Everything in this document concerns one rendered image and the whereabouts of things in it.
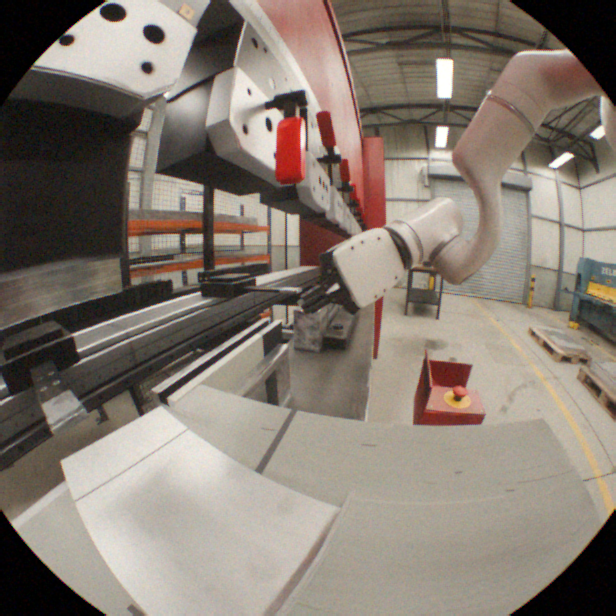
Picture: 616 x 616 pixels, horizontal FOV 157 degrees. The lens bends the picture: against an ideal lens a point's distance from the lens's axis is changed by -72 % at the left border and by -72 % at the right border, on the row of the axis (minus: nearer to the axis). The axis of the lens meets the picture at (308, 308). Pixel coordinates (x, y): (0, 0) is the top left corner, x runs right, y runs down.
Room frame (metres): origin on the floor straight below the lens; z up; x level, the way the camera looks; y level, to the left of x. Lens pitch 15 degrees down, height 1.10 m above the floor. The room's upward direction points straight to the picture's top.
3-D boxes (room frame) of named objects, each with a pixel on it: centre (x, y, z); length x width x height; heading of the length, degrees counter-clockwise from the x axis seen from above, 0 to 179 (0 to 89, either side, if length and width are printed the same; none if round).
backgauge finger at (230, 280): (0.56, 0.14, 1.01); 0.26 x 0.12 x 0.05; 73
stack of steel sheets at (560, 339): (1.68, -3.92, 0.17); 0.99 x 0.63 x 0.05; 150
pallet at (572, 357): (1.68, -3.92, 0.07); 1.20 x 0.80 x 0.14; 150
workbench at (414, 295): (4.28, -2.44, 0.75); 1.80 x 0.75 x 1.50; 152
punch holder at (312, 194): (0.41, 0.02, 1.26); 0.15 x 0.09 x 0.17; 163
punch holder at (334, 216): (0.60, -0.04, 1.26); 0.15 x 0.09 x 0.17; 163
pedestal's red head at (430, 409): (0.40, -0.37, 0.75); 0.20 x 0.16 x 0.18; 156
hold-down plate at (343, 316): (0.62, -0.10, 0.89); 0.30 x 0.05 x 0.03; 163
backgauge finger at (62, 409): (0.09, 0.29, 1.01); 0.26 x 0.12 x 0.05; 73
